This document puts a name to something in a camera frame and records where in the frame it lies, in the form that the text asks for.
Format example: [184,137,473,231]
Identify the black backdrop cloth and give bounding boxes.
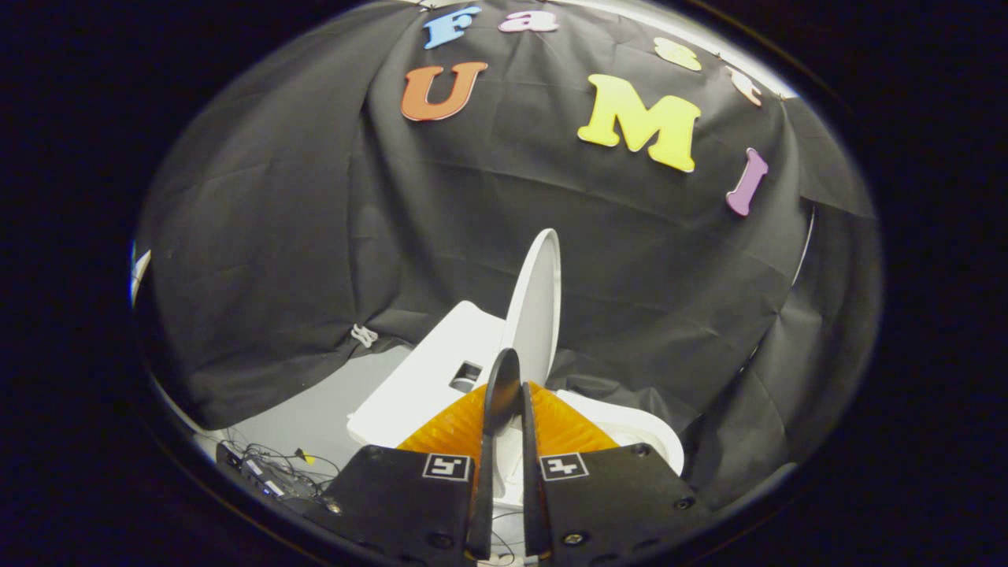
[135,0,883,513]

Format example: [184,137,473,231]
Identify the black power strip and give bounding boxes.
[216,441,335,511]

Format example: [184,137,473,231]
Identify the white toilet tank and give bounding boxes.
[346,299,510,451]

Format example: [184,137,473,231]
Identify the black cable bundle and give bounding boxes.
[224,439,344,506]

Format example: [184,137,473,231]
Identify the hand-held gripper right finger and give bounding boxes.
[520,382,714,565]

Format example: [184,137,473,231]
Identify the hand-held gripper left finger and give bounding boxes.
[315,382,497,565]

